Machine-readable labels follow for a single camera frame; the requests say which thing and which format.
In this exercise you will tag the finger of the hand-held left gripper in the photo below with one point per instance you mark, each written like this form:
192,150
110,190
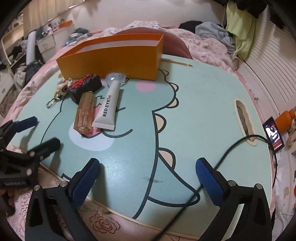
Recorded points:
46,147
25,122

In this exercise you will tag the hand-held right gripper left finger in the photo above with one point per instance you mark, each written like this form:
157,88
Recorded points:
86,180

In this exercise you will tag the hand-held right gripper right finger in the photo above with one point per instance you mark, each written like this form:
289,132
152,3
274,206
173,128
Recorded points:
211,183

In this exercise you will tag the peach clear perfume bottle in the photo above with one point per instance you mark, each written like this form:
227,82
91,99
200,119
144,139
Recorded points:
84,111

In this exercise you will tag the white cosmetic tube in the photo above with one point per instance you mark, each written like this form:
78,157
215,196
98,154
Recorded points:
107,106

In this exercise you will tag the dark red-black packet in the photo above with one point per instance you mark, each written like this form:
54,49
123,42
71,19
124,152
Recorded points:
87,82

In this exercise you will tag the orange cardboard box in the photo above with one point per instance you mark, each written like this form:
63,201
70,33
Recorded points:
111,64

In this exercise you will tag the person's left hand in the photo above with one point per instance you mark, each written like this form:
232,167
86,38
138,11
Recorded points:
5,200

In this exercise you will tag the dark bag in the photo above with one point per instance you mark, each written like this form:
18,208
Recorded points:
32,69

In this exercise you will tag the pink bed sheet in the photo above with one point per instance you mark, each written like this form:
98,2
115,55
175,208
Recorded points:
52,59

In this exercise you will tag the grey rolled mat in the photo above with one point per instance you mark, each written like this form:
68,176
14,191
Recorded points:
31,48

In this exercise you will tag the smartphone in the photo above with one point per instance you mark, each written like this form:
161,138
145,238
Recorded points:
274,135

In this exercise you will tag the mint green cartoon lap table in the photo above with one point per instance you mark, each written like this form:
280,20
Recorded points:
196,104

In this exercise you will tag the white drawer cabinet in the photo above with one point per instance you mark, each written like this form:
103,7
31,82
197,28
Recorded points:
47,44

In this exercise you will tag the white shelf unit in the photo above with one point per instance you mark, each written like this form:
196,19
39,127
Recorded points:
11,39

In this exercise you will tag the orange bottle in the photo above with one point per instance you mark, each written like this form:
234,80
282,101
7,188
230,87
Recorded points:
285,120

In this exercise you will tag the blue-white patterned clothes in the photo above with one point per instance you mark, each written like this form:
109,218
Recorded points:
78,34

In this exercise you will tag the orange storage box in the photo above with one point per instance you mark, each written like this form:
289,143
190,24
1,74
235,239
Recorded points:
67,23

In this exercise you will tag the pink floral blanket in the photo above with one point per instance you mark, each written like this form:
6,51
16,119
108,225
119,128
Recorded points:
208,51

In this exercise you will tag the grey clothing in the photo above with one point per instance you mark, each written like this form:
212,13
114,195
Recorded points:
210,30

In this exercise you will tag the light green cloth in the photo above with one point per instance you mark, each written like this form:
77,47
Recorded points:
242,30

